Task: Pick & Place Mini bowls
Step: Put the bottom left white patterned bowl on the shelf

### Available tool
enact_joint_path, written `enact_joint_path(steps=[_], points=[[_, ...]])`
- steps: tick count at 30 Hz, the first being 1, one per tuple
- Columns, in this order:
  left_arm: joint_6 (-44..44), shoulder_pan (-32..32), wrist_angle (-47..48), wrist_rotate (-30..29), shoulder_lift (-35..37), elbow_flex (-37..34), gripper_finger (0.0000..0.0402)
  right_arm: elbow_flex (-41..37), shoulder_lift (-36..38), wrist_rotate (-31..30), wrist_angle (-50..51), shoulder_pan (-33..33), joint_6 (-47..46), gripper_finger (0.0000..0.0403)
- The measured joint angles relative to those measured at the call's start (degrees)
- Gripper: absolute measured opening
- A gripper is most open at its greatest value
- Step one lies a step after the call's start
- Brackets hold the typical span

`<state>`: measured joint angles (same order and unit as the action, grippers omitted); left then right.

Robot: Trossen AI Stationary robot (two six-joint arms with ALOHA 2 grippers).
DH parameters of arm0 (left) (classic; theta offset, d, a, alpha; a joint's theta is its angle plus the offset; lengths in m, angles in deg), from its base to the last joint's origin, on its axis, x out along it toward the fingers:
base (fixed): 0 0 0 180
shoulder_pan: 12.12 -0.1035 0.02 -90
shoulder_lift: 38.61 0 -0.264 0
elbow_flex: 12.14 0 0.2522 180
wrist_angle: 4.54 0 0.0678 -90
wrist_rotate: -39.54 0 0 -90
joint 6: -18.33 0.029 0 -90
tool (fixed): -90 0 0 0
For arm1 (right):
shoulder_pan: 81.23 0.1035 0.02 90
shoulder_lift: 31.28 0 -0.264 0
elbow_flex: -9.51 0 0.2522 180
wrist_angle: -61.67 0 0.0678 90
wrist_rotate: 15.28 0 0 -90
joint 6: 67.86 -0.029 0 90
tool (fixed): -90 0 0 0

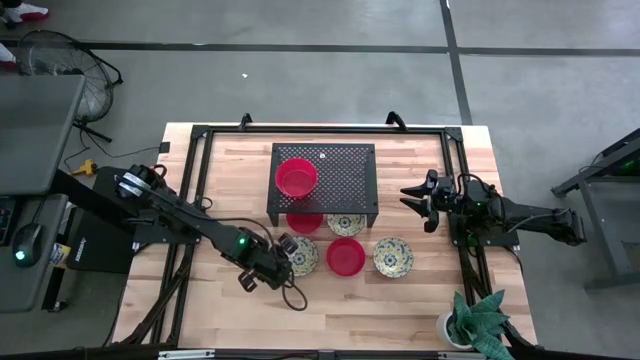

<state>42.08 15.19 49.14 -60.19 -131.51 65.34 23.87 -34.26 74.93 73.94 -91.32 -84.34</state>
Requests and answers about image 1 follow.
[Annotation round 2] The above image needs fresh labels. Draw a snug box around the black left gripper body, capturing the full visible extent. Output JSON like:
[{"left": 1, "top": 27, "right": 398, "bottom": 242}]
[{"left": 238, "top": 232, "right": 300, "bottom": 293}]

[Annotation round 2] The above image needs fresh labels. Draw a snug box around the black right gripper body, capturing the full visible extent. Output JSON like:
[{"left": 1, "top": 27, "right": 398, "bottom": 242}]
[{"left": 423, "top": 168, "right": 459, "bottom": 235}]

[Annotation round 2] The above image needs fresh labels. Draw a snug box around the red plastic mini bowl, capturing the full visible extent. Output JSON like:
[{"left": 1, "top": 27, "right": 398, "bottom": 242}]
[
  {"left": 326, "top": 237, "right": 367, "bottom": 278},
  {"left": 285, "top": 212, "right": 325, "bottom": 235},
  {"left": 274, "top": 157, "right": 319, "bottom": 199}
]

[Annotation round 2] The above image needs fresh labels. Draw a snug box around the patterned plate under rack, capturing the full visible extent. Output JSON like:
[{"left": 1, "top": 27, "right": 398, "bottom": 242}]
[{"left": 326, "top": 213, "right": 367, "bottom": 238}]

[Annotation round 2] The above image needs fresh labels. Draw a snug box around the black perforated metal shelf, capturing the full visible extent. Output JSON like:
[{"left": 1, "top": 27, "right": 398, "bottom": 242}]
[{"left": 266, "top": 142, "right": 380, "bottom": 229}]

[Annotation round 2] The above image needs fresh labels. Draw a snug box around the artificial plant in white pot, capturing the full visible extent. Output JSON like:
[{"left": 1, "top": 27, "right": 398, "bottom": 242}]
[{"left": 435, "top": 289, "right": 516, "bottom": 360}]

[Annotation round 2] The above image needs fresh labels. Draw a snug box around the black mat with white print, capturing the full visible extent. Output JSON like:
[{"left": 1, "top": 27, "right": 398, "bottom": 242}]
[{"left": 66, "top": 166, "right": 151, "bottom": 275}]

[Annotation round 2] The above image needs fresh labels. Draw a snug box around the grey metal side stand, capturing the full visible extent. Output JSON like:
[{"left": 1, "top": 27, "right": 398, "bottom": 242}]
[{"left": 549, "top": 127, "right": 640, "bottom": 291}]

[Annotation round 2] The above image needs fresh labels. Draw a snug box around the small colourful packet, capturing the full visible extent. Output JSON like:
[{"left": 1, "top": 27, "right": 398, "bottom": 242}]
[{"left": 48, "top": 242, "right": 72, "bottom": 269}]

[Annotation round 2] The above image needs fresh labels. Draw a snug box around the yellow plug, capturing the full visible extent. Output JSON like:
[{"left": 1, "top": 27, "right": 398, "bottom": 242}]
[{"left": 69, "top": 158, "right": 98, "bottom": 178}]

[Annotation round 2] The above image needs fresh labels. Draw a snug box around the black computer mouse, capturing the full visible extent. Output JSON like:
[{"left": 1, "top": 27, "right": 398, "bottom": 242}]
[{"left": 11, "top": 222, "right": 44, "bottom": 268}]

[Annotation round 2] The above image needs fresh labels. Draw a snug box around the grey desk top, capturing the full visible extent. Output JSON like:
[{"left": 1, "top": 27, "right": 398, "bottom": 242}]
[
  {"left": 0, "top": 193, "right": 69, "bottom": 314},
  {"left": 0, "top": 74, "right": 86, "bottom": 196}
]

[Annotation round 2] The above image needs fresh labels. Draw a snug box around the black floor fan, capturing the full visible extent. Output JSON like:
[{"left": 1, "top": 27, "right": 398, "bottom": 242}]
[{"left": 18, "top": 28, "right": 124, "bottom": 144}]

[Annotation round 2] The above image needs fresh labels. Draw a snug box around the person's shoe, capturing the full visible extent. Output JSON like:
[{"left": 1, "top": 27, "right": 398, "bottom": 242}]
[
  {"left": 0, "top": 42, "right": 19, "bottom": 71},
  {"left": 2, "top": 1, "right": 50, "bottom": 24}
]

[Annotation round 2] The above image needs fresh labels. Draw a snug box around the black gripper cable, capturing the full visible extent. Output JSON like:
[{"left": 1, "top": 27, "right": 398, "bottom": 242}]
[{"left": 280, "top": 272, "right": 309, "bottom": 312}]

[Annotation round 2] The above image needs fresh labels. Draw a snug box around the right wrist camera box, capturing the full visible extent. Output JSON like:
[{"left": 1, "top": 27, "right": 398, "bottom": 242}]
[{"left": 435, "top": 178, "right": 457, "bottom": 200}]

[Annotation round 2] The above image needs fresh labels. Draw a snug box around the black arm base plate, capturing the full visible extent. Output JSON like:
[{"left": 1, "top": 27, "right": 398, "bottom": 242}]
[{"left": 447, "top": 189, "right": 521, "bottom": 249}]

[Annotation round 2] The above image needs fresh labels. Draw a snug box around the black metal rig frame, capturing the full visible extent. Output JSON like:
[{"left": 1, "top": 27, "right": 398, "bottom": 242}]
[{"left": 107, "top": 110, "right": 546, "bottom": 360}]

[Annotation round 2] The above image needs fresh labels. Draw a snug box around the white metal bracket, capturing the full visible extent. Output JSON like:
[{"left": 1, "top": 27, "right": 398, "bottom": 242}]
[{"left": 158, "top": 349, "right": 216, "bottom": 360}]

